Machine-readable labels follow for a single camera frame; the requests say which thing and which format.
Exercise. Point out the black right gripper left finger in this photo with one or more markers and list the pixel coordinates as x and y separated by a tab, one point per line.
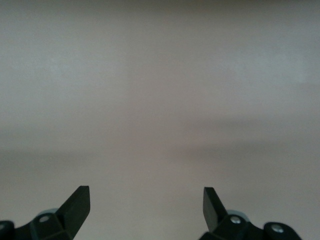
72	212

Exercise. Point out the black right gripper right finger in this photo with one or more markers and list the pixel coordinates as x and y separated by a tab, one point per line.
215	215

